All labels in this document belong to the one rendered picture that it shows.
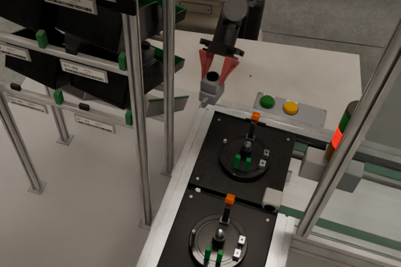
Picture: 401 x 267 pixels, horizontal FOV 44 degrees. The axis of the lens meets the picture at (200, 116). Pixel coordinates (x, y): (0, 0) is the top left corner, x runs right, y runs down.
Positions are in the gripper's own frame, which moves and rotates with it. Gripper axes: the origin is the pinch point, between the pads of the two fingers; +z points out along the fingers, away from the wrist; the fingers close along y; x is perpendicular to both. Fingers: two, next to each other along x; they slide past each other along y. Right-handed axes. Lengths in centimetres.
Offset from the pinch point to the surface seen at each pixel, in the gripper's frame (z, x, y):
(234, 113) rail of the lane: 7.5, 20.8, 2.6
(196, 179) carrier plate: 25.7, 3.6, 2.5
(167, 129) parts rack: 15.0, -2.0, -7.1
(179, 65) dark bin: -1.1, -6.9, -6.8
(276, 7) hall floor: -54, 195, -37
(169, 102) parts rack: 7.8, -11.2, -4.8
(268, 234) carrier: 32.0, 1.9, 24.4
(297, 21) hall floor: -48, 192, -21
